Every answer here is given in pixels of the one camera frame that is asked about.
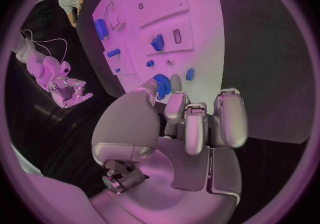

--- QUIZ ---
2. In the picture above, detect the blue gear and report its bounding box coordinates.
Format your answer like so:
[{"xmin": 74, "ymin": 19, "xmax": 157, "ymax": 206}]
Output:
[{"xmin": 151, "ymin": 74, "xmax": 172, "ymax": 101}]

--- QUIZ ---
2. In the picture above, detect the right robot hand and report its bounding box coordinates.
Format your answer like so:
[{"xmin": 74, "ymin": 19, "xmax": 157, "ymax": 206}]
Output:
[{"xmin": 49, "ymin": 76, "xmax": 94, "ymax": 109}]

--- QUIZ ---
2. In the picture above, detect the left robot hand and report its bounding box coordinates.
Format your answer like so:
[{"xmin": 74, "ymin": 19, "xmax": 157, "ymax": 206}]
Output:
[{"xmin": 89, "ymin": 74, "xmax": 249, "ymax": 224}]

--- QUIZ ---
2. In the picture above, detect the white cable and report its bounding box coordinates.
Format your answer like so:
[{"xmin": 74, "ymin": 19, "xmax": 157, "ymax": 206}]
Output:
[{"xmin": 19, "ymin": 29, "xmax": 69, "ymax": 62}]

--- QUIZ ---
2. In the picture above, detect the thick long blue cylinder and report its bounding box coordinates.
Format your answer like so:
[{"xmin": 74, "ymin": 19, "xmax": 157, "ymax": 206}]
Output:
[{"xmin": 93, "ymin": 18, "xmax": 109, "ymax": 41}]

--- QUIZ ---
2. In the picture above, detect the short blue cylinder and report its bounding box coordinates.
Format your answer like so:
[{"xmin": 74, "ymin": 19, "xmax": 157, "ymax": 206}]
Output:
[{"xmin": 107, "ymin": 48, "xmax": 122, "ymax": 58}]

